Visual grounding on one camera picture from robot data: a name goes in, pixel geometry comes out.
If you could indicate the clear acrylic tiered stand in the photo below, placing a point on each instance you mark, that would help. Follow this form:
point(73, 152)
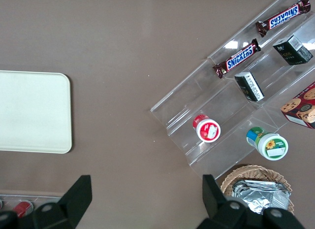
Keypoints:
point(177, 108)

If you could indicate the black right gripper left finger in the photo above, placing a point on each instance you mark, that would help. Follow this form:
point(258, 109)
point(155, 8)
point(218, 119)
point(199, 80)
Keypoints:
point(73, 199)

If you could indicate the green lidded snack jar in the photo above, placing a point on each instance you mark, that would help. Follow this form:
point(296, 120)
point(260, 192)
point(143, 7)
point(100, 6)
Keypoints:
point(270, 145)

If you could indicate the red lidded snack jar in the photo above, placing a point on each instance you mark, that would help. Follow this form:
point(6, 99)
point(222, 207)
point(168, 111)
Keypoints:
point(208, 129)

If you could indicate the light wicker basket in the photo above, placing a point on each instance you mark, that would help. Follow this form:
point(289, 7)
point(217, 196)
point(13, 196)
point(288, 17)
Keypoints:
point(246, 171)

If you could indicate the red cola bottle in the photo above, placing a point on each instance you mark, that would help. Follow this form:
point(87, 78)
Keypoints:
point(22, 208)

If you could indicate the clear acrylic bottle rack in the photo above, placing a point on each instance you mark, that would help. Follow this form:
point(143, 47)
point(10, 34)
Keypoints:
point(37, 199)

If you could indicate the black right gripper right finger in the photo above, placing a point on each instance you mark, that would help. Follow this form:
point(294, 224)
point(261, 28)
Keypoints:
point(214, 202)

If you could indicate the red chocolate chip cookie box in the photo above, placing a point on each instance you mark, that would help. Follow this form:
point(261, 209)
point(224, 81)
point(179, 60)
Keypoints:
point(302, 108)

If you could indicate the silver foil packet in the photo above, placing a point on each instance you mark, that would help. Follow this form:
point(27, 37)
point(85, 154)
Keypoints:
point(258, 186)
point(265, 202)

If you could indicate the cream rectangular plastic tray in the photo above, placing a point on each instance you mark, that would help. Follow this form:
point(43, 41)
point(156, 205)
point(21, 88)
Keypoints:
point(34, 110)

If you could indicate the brown Snickers chocolate bar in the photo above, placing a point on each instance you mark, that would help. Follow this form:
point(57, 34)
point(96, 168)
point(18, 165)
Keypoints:
point(283, 17)
point(240, 57)

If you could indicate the small black carton box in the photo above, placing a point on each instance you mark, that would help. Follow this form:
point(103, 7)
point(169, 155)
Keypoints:
point(290, 51)
point(249, 87)

